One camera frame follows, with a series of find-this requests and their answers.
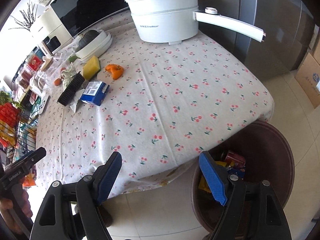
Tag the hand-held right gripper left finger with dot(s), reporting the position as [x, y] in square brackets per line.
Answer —
[110, 177]

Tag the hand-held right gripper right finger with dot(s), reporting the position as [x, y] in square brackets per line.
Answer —
[212, 177]

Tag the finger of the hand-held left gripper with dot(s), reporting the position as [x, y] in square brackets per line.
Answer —
[32, 157]

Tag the yellow snack packet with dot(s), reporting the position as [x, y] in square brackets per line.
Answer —
[205, 185]
[91, 68]

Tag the red cartoon can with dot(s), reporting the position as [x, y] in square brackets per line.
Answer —
[235, 158]

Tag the brown trash can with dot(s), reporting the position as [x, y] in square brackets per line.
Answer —
[265, 155]

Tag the white tissue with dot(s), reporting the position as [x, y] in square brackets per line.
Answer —
[75, 106]

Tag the black plastic tray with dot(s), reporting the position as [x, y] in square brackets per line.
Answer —
[71, 88]

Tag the blue white box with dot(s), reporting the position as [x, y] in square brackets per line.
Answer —
[95, 92]

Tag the white paper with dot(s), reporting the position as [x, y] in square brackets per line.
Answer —
[67, 77]

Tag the orange peel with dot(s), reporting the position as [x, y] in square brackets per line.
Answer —
[115, 71]

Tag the person's left hand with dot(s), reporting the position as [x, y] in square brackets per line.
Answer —
[25, 205]

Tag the red packets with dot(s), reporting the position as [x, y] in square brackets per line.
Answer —
[8, 115]

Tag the white flat device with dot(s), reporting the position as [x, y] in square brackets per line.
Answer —
[43, 105]

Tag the green leaves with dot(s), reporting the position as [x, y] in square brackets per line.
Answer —
[5, 98]

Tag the glass jar wooden lid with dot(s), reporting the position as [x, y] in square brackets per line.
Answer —
[45, 80]

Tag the glass jar red contents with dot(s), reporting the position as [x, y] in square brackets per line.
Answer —
[25, 77]

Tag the cherry print tablecloth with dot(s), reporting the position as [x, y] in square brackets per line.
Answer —
[175, 92]

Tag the red label jar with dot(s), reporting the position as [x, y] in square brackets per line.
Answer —
[34, 63]

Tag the stacked white bowls with squash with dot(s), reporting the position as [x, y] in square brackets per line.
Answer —
[100, 53]

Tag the white bowl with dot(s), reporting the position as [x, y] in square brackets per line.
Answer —
[97, 46]

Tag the dark green pumpkin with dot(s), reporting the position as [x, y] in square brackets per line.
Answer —
[88, 40]

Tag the cream air fryer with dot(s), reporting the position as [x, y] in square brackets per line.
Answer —
[50, 27]

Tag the brown cardboard box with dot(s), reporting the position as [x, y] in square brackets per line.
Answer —
[314, 42]
[308, 80]

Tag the dry branches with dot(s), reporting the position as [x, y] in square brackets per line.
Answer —
[25, 17]

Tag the white electric pot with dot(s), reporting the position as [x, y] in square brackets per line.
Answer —
[165, 20]

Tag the black microwave oven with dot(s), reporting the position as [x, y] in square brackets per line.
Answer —
[100, 5]

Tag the grey refrigerator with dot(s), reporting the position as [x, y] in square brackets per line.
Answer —
[275, 17]

